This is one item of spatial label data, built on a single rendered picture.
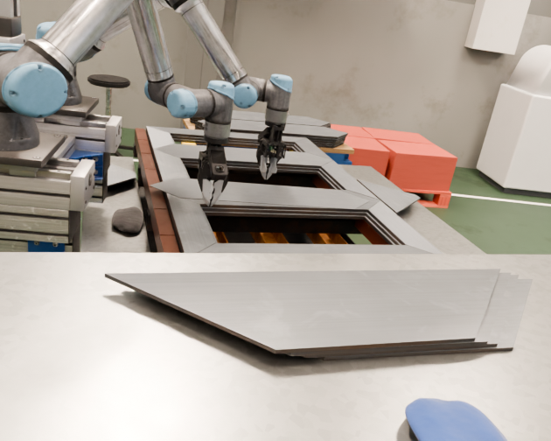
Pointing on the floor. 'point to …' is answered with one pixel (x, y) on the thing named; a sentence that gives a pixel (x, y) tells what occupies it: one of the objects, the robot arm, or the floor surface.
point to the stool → (110, 94)
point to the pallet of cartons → (404, 160)
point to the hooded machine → (531, 128)
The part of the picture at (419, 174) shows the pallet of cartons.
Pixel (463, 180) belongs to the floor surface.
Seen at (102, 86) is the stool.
